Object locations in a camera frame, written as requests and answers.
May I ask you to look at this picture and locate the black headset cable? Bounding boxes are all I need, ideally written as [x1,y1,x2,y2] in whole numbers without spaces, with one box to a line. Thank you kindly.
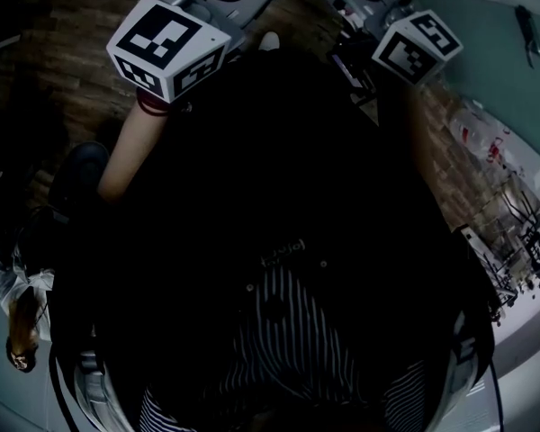
[489,360,506,432]
[48,342,80,432]

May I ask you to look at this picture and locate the black waist-mounted device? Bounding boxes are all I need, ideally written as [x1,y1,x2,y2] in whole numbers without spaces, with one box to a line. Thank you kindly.
[326,38,383,128]

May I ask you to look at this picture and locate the person's striped shirt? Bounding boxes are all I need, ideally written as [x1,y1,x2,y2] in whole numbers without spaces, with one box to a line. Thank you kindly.
[139,263,428,432]

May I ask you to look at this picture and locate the grey shoulder strap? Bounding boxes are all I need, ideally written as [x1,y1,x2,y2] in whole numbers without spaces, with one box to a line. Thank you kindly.
[445,310,481,404]
[74,348,118,432]

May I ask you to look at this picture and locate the black chair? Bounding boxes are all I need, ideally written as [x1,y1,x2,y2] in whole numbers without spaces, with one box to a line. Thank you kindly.
[48,140,112,218]

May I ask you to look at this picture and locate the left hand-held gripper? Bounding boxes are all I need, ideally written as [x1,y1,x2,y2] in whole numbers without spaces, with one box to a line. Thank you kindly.
[106,0,293,104]

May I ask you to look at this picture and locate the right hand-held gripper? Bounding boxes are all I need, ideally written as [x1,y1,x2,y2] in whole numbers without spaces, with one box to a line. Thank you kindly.
[312,0,464,87]

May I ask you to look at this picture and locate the person's black vest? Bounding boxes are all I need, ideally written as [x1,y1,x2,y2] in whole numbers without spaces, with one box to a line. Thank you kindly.
[49,47,496,432]

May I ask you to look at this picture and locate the person's white shoe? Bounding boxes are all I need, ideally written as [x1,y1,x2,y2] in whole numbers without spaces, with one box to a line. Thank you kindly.
[257,31,283,53]

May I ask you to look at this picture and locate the dark red bracelet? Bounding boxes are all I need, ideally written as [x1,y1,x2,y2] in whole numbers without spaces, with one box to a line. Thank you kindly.
[136,86,172,117]

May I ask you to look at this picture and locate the small dark tool on table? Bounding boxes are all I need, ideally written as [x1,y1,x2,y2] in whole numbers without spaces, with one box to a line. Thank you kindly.
[514,4,540,70]

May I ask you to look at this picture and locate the person's left forearm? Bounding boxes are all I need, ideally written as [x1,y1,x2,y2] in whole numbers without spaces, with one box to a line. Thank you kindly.
[96,99,172,203]

